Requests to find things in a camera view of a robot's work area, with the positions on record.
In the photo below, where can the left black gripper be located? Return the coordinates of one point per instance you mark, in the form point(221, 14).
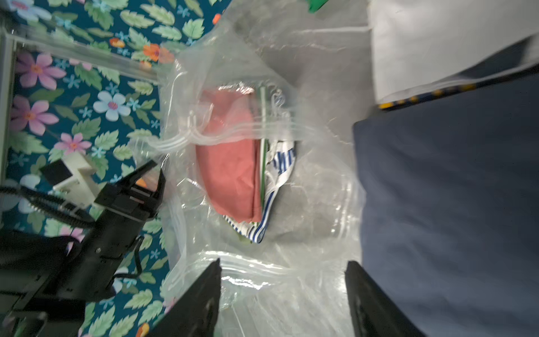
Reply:
point(110, 250)

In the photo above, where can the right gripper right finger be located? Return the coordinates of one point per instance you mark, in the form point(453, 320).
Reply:
point(373, 313)

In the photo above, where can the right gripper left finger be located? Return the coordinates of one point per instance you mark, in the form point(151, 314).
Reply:
point(196, 312)

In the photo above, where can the red garment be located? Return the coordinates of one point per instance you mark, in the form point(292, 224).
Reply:
point(231, 171)

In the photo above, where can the bag of clothes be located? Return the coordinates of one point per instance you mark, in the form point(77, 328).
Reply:
point(317, 70)

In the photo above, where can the navy blue garment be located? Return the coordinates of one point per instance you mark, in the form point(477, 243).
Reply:
point(450, 225)

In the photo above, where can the green tank top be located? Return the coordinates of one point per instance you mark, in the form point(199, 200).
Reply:
point(315, 5)

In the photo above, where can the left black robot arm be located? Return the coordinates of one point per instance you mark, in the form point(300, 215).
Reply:
point(46, 282)

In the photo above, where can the green white striped garment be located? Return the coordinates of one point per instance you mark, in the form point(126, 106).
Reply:
point(263, 96)

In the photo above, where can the blue white striped garment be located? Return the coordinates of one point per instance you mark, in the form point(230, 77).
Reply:
point(280, 162)

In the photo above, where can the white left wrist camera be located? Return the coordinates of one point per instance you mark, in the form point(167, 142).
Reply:
point(73, 176)

